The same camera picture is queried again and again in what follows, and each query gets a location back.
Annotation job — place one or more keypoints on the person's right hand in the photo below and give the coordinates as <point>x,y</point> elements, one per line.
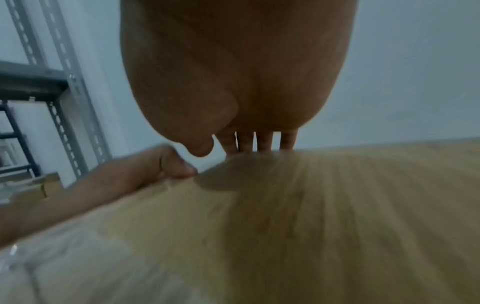
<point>232,65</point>

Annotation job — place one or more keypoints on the person's left hand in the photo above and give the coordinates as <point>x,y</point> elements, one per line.
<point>112,184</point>

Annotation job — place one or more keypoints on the brown cardboard box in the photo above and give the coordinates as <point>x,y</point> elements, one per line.
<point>300,231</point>

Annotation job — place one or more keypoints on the small brown carton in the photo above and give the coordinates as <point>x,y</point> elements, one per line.
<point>41,185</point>

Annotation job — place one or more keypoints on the black framed shelf unit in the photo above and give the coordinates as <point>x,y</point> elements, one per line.
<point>18,139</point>

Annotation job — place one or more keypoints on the grey metal shelf rack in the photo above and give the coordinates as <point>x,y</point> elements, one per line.
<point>63,74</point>

